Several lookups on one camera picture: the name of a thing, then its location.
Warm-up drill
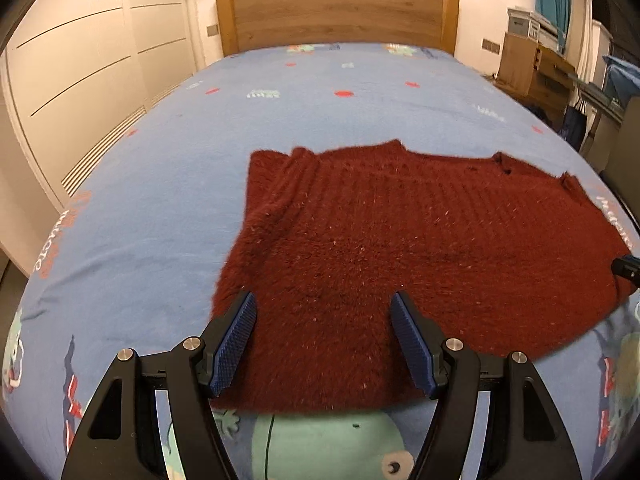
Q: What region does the white wardrobe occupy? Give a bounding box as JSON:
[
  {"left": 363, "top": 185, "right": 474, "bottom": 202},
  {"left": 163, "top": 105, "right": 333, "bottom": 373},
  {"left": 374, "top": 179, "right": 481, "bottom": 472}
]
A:
[{"left": 0, "top": 0, "right": 198, "bottom": 278}]

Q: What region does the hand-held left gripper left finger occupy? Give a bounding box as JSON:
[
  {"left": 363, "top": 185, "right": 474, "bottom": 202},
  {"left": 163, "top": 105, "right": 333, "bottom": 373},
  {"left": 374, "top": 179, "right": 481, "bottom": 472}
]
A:
[{"left": 61, "top": 290, "right": 258, "bottom": 480}]

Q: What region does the blue quilt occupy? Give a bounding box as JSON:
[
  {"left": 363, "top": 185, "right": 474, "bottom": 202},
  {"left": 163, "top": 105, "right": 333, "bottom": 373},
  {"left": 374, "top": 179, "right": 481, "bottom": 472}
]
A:
[{"left": 602, "top": 55, "right": 640, "bottom": 111}]

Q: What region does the white storage box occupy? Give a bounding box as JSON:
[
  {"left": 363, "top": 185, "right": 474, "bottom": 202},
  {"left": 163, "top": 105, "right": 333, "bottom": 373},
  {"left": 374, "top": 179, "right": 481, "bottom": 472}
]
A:
[{"left": 506, "top": 7, "right": 551, "bottom": 41}]

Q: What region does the teal curtain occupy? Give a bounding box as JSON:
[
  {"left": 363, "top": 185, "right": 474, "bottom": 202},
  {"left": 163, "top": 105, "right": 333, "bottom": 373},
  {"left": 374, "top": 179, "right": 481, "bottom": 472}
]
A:
[{"left": 530, "top": 0, "right": 573, "bottom": 53}]

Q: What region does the blue printed bed sheet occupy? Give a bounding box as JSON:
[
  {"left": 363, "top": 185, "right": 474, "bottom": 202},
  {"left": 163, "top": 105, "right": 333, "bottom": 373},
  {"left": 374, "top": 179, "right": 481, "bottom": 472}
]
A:
[{"left": 0, "top": 42, "right": 640, "bottom": 480}]

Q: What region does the dark red knitted sweater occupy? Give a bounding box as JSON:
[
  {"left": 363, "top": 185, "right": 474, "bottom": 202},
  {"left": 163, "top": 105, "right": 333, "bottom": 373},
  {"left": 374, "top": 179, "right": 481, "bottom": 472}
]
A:
[{"left": 210, "top": 140, "right": 636, "bottom": 415}]

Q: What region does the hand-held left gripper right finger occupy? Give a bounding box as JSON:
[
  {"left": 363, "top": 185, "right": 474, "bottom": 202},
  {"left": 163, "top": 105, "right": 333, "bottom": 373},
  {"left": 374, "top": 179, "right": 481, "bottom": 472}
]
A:
[{"left": 390, "top": 291, "right": 583, "bottom": 480}]

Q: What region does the navy paper bag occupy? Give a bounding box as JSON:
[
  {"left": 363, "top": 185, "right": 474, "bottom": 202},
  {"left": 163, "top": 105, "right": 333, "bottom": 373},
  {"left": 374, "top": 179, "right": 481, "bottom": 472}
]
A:
[{"left": 559, "top": 105, "right": 588, "bottom": 143}]

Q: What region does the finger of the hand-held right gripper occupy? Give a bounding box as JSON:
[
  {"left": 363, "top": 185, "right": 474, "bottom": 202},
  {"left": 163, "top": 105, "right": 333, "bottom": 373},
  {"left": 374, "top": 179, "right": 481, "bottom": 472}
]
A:
[{"left": 612, "top": 255, "right": 640, "bottom": 286}]

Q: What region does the wooden headboard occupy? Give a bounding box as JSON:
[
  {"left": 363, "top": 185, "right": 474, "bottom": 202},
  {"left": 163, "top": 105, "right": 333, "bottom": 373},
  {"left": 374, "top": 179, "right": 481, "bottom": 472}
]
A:
[{"left": 215, "top": 0, "right": 460, "bottom": 57}]

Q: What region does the wooden desk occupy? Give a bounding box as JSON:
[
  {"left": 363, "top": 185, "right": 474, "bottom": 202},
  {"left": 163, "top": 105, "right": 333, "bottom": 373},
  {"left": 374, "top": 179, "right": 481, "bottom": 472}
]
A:
[{"left": 499, "top": 32, "right": 576, "bottom": 106}]

